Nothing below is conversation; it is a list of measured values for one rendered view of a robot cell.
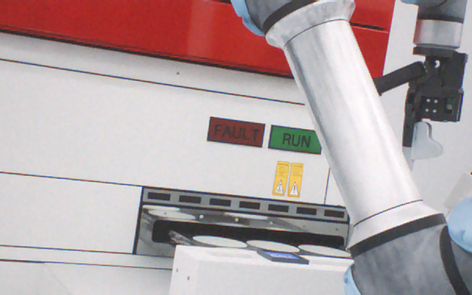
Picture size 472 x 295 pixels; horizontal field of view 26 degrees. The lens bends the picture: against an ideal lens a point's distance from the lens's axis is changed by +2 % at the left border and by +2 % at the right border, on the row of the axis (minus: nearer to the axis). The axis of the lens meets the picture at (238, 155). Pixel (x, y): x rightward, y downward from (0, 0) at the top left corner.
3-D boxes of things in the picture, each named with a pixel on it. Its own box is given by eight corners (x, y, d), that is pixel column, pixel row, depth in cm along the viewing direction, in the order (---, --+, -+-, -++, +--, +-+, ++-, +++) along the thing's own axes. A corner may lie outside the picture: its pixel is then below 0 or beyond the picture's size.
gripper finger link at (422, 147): (434, 180, 164) (442, 124, 164) (397, 175, 166) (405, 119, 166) (437, 179, 167) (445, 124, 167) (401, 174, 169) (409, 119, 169)
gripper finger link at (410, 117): (409, 147, 164) (417, 94, 164) (399, 146, 165) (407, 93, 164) (414, 147, 169) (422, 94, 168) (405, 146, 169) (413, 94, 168)
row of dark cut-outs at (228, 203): (141, 200, 190) (143, 188, 190) (345, 220, 207) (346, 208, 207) (143, 201, 190) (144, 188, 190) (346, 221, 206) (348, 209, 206)
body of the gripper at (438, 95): (452, 126, 162) (464, 50, 162) (399, 119, 165) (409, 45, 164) (459, 126, 170) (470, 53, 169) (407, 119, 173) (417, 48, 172)
